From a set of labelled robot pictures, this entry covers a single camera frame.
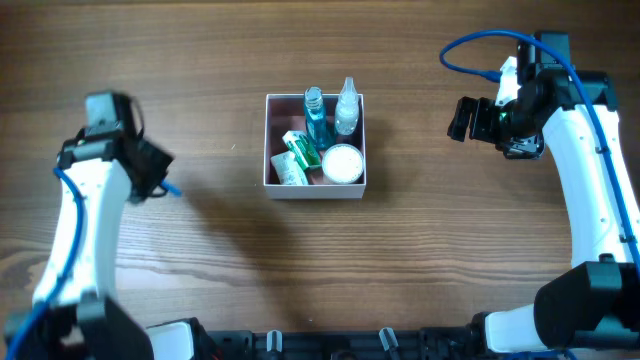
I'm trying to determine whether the clear pump sanitizer bottle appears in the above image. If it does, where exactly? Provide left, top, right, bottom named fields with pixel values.
left=334, top=77, right=360, bottom=136

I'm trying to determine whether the white cotton bud tub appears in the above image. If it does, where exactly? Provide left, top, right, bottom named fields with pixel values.
left=322, top=144, right=365, bottom=185

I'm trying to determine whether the white green soap box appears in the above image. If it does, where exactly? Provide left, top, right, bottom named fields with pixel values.
left=270, top=151, right=308, bottom=186

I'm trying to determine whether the blue mouthwash bottle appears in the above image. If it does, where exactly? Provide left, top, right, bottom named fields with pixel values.
left=303, top=86, right=334, bottom=151

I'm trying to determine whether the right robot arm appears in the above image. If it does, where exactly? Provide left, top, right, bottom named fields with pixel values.
left=448, top=60, right=639, bottom=355

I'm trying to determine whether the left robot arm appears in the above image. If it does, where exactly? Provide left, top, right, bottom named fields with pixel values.
left=4, top=135, right=199, bottom=359

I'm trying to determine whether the pink open cardboard box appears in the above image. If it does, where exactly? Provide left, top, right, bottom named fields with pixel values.
left=262, top=94, right=367, bottom=200

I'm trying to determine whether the left blue cable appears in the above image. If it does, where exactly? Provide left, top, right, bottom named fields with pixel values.
left=3, top=167, right=87, bottom=360

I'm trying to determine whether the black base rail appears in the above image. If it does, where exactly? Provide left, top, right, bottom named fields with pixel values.
left=208, top=328, right=478, bottom=360

